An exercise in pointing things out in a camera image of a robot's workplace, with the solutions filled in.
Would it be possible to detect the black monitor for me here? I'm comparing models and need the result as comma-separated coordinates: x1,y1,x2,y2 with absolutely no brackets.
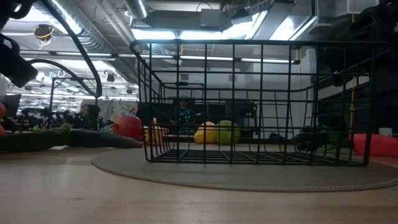
0,94,22,118

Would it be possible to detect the round grey placemat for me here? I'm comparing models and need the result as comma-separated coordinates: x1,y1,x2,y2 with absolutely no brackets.
90,147,398,193

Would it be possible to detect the small silver spiral duct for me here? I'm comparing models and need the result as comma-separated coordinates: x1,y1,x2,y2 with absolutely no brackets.
124,0,150,20

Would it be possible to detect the long ceiling light strip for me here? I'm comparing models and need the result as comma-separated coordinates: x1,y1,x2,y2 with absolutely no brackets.
18,51,301,65

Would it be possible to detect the red apple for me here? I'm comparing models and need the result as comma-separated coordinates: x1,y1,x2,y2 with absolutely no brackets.
111,114,144,141

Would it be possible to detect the person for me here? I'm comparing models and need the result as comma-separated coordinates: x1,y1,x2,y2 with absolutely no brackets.
169,96,197,134
72,104,102,131

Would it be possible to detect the black metal rig frame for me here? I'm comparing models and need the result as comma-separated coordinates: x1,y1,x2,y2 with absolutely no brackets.
48,77,100,128

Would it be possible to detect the green apple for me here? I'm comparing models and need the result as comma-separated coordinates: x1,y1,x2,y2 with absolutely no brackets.
214,119,242,146

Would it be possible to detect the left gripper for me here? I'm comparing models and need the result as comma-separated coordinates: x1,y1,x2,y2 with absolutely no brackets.
0,33,39,88

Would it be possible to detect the large silver ventilation duct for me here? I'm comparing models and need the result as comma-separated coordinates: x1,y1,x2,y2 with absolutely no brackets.
46,0,141,83

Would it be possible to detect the black grape bunch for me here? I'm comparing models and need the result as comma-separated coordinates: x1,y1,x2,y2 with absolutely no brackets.
292,126,330,152

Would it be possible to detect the yellow pear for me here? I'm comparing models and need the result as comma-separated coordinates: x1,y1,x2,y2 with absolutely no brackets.
194,121,218,144

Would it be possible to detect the black wire basket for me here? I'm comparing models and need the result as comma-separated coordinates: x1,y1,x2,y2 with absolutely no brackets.
129,39,389,167

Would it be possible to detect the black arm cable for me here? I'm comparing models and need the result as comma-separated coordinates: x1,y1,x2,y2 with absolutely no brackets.
27,58,99,97
40,0,103,98

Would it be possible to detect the painted white cloth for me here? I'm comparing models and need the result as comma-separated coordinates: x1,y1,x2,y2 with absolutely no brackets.
81,98,139,133

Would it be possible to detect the grey ceiling box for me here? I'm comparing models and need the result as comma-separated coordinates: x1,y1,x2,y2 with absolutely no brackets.
200,8,222,28

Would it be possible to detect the red object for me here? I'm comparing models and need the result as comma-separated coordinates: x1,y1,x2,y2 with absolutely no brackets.
317,133,398,158

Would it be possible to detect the black hanging ceiling device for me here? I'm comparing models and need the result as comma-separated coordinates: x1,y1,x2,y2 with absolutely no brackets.
33,24,55,50

